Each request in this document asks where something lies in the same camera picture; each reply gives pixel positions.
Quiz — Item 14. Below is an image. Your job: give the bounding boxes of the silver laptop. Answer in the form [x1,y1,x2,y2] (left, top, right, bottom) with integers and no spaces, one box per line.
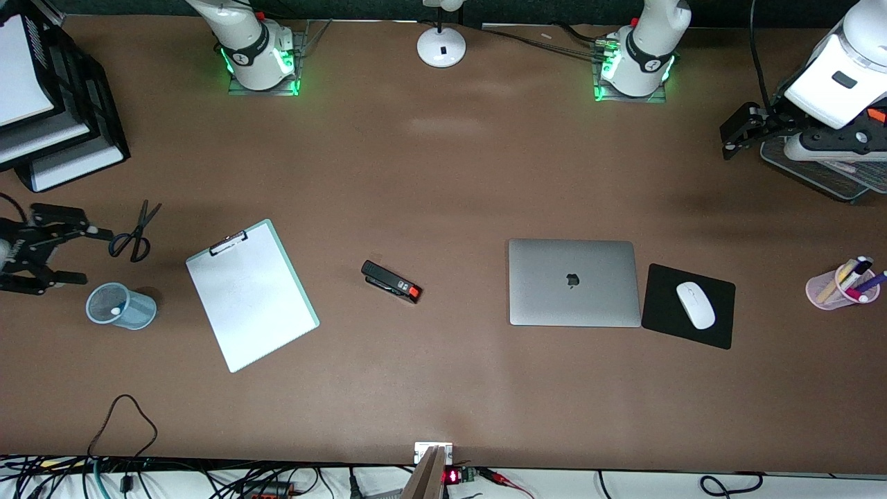
[508,238,642,328]

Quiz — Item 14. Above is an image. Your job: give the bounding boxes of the white black-capped marker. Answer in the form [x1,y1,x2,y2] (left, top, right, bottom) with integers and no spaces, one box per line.
[841,255,875,292]

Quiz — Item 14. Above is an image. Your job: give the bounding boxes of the purple marker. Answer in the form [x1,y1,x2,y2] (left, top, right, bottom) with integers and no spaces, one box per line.
[854,270,887,297]

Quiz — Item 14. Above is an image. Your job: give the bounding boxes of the black scissors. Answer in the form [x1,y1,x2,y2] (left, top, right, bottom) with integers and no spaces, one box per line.
[107,200,164,264]

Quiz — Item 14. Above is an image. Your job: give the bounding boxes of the blue mesh pen cup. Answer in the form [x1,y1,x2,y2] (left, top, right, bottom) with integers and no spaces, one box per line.
[85,281,158,331]

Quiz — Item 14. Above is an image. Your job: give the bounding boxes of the black tiered document tray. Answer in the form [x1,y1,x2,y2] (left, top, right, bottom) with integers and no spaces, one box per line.
[0,12,131,193]

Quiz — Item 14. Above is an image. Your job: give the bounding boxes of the white paper stack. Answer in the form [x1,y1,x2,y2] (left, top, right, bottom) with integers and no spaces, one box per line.
[0,14,60,129]

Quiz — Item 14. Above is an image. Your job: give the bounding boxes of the white computer mouse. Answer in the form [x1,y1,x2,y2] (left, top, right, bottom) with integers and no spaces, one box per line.
[676,281,717,331]

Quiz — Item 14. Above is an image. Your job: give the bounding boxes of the beige pencil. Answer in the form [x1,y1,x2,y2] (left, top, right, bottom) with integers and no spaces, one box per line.
[816,260,859,304]

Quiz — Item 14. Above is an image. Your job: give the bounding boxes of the pink mesh pen cup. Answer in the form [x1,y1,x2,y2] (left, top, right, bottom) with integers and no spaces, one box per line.
[805,260,881,311]

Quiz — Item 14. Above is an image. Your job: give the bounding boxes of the black mouse pad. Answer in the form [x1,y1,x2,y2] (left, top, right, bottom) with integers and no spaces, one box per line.
[641,263,737,351]

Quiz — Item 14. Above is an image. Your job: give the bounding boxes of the white paper sheet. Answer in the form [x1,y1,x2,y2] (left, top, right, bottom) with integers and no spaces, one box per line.
[187,225,313,372]

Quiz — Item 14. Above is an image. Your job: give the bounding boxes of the teal clipboard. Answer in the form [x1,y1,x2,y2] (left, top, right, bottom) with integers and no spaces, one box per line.
[185,218,321,375]

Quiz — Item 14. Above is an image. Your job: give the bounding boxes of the white round lamp base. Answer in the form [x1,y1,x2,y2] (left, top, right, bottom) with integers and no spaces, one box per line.
[416,0,467,69]

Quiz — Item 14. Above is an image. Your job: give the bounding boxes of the black orange power strip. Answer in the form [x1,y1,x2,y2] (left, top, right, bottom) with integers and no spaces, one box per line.
[239,480,299,499]

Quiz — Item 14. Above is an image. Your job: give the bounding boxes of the black orange stapler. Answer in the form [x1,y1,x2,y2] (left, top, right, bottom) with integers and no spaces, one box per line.
[360,260,423,304]

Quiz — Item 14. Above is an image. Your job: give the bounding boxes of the white power outlet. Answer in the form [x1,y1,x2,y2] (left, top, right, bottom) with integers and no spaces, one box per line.
[414,441,453,466]

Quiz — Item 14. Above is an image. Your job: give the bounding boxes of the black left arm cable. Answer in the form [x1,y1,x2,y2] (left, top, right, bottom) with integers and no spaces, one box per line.
[750,0,778,108]

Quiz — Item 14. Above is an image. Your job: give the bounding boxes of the black wire mesh tray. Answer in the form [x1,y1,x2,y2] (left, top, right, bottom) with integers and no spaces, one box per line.
[759,132,887,204]

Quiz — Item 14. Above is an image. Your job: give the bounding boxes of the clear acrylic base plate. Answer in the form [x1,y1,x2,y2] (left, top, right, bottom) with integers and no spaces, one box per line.
[227,19,332,97]
[592,42,668,105]

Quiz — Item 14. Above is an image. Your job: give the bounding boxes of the black looped thin cable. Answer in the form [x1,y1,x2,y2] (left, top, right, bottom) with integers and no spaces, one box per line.
[87,394,159,464]

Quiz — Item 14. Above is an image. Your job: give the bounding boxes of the black cable bundle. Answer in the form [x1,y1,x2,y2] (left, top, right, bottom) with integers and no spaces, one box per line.
[478,21,621,63]

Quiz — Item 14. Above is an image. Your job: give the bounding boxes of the tangled black cables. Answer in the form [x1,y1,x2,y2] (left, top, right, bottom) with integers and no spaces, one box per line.
[0,454,416,499]

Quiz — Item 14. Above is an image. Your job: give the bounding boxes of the black coiled cable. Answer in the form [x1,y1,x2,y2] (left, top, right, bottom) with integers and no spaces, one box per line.
[699,471,764,499]

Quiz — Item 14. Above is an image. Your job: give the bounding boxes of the red wire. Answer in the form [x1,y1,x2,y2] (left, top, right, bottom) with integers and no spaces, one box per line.
[478,469,536,499]

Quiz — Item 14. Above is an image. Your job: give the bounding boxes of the wooden post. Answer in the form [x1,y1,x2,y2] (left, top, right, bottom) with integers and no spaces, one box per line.
[401,446,448,499]

